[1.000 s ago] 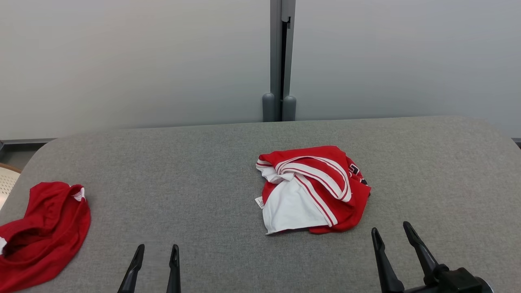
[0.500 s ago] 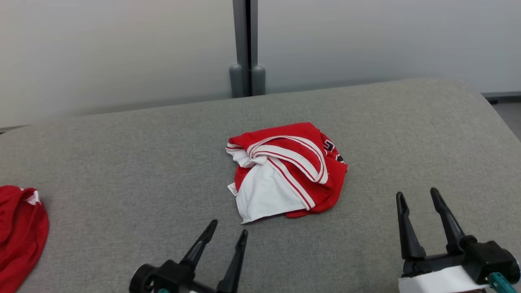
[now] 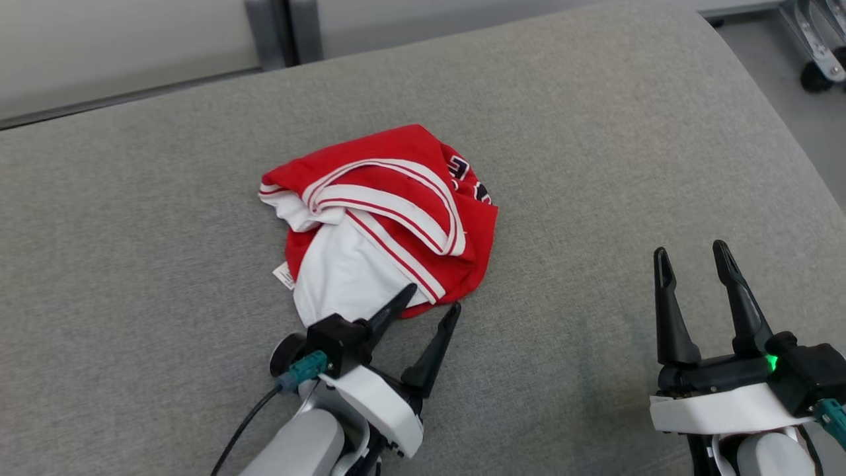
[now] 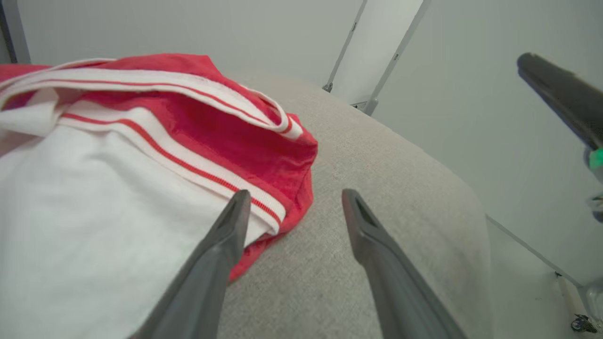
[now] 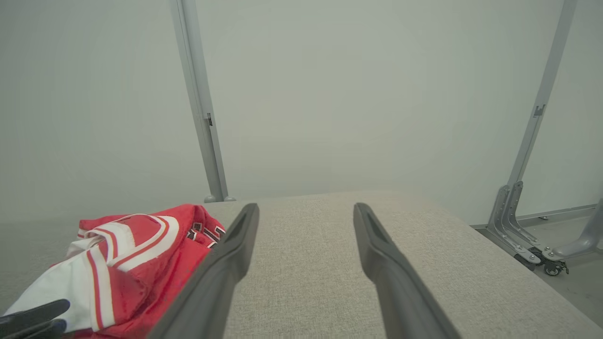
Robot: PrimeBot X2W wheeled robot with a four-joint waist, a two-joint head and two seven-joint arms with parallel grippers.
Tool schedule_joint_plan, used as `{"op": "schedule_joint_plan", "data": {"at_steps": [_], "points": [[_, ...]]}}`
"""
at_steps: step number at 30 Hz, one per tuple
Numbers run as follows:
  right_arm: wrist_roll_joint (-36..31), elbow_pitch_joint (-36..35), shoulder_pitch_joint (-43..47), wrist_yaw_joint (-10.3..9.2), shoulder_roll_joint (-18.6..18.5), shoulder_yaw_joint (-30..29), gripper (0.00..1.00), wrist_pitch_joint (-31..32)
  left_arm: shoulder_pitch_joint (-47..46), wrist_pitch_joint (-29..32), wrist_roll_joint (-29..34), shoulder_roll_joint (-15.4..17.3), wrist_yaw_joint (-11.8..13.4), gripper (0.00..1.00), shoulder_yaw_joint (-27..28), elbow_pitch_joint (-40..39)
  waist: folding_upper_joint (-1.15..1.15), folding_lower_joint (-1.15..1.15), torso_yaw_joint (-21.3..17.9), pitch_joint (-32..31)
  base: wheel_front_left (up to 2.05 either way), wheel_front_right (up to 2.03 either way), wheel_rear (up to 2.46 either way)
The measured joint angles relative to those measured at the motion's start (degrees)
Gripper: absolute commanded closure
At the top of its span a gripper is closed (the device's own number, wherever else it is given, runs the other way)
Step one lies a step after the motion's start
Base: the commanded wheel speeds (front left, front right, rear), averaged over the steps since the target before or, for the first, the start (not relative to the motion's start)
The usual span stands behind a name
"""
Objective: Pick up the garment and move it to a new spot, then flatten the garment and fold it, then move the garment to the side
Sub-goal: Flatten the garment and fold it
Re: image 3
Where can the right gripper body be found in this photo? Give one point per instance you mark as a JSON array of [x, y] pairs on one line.
[[720, 406]]

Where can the grey partition post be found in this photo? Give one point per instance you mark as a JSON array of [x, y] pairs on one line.
[[284, 30]]

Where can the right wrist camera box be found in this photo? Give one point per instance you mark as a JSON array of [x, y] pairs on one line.
[[809, 370]]

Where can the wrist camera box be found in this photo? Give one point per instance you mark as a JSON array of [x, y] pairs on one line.
[[809, 370], [334, 344]]

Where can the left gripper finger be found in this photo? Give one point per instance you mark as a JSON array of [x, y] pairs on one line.
[[393, 312], [433, 357]]

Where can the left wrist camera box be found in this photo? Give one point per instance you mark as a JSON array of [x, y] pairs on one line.
[[334, 344]]

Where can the grey partition base rail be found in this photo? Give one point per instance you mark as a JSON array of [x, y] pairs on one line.
[[132, 98]]

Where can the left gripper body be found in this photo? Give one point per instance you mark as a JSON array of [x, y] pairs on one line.
[[390, 410]]

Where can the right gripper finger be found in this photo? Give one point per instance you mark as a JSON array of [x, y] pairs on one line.
[[743, 311], [671, 324]]

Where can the red jersey with white stripes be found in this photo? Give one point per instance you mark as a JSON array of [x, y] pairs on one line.
[[396, 198]]

